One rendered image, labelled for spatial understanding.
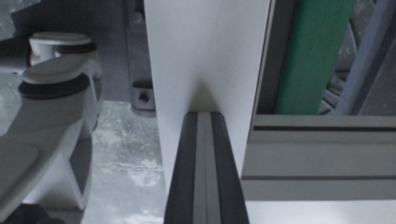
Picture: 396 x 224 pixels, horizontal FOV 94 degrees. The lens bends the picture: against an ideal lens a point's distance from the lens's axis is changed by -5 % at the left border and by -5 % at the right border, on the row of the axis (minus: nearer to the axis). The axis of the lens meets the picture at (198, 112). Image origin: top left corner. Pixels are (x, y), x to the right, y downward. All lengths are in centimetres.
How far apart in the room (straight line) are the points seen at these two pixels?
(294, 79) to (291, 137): 5
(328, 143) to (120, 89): 91
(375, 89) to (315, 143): 44
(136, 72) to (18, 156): 69
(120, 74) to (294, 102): 86
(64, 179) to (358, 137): 36
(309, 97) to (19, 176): 29
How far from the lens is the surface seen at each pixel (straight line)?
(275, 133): 17
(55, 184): 37
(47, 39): 87
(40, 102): 49
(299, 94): 18
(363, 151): 21
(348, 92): 63
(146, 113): 98
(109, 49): 95
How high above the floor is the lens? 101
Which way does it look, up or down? 59 degrees down
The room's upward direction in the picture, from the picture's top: 178 degrees counter-clockwise
